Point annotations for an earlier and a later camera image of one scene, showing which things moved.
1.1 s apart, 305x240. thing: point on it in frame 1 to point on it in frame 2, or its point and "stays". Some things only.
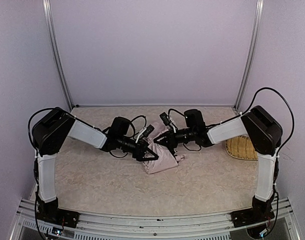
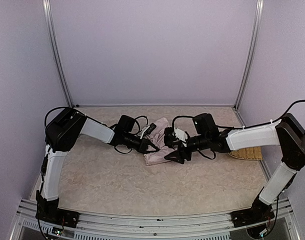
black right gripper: (169, 139) to (185, 150)
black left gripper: (140, 151) to (144, 145)
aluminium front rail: (278, 224) stays
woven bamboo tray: (241, 147) stays
